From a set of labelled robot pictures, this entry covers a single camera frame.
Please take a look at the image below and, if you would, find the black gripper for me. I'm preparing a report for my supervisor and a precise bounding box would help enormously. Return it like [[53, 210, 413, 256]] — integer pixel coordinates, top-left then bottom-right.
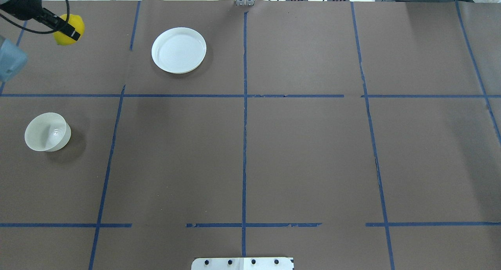
[[0, 0, 70, 34]]

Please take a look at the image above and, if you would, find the yellow lemon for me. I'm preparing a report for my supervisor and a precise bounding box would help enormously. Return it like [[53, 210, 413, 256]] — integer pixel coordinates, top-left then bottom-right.
[[52, 14, 85, 46]]

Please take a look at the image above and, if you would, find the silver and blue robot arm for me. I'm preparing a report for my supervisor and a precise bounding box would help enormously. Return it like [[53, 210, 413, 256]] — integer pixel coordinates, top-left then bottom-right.
[[0, 0, 84, 88]]

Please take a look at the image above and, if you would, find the white bowl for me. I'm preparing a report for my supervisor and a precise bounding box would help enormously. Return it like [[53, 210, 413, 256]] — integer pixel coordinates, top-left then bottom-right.
[[24, 112, 72, 152]]

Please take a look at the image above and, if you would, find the white round plate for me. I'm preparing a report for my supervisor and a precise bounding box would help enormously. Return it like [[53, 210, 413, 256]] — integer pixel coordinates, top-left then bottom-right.
[[151, 26, 207, 74]]

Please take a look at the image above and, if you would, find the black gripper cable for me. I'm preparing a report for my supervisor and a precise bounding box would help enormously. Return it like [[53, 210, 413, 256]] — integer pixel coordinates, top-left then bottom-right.
[[0, 0, 70, 34]]

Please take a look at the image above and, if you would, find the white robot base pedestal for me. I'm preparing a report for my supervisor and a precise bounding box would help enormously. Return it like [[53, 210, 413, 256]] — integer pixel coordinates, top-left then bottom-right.
[[191, 256, 295, 270]]

